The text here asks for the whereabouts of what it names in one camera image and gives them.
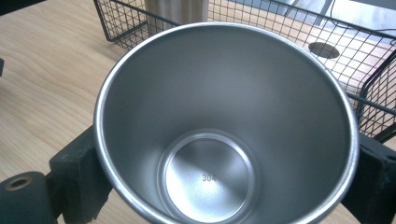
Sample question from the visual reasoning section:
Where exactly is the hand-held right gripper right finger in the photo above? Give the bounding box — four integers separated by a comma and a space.
340, 133, 396, 224

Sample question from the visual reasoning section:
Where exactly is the black wire mesh basket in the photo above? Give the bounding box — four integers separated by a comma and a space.
92, 0, 396, 145

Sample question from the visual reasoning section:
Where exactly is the white mug with steel interior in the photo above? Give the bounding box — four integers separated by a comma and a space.
92, 21, 361, 224

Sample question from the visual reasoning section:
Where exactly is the tall stainless steel tumbler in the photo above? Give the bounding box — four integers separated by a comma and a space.
144, 0, 210, 35

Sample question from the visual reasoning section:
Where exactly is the dark round table grommet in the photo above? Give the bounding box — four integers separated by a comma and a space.
307, 41, 341, 60

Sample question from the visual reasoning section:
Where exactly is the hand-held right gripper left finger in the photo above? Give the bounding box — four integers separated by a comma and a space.
49, 125, 114, 224

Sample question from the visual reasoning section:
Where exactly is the long black floor cable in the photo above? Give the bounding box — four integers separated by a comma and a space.
329, 0, 396, 35

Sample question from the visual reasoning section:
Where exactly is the white metal desk frame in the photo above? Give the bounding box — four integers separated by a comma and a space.
284, 0, 332, 18

